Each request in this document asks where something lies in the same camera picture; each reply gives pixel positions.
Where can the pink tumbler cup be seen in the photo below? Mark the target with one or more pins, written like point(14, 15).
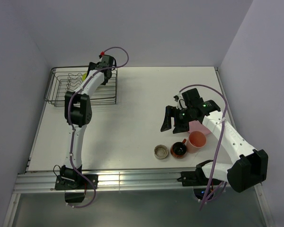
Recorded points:
point(195, 141)

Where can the orange black mug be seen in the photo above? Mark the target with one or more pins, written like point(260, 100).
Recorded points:
point(178, 150)

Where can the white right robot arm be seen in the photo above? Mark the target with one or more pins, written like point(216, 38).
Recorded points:
point(248, 165)

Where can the pink plate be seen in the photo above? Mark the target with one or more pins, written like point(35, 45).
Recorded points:
point(197, 126)

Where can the wire dish rack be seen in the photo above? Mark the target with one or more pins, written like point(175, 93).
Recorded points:
point(64, 79)

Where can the green bowl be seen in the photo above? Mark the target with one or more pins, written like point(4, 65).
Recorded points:
point(84, 76)

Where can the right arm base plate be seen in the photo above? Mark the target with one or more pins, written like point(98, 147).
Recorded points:
point(193, 178)

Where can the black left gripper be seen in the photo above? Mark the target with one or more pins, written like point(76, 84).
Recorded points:
point(103, 82)

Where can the aluminium table rail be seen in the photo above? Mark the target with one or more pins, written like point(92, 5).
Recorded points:
point(109, 180)

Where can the speckled ceramic cup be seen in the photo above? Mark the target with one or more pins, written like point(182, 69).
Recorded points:
point(161, 152)

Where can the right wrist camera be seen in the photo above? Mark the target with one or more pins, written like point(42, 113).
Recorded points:
point(180, 101)

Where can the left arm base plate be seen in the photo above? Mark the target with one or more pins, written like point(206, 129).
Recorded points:
point(74, 192)

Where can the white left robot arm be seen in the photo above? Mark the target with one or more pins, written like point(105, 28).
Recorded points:
point(78, 114)

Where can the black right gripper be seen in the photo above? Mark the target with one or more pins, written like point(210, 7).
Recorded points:
point(171, 111)

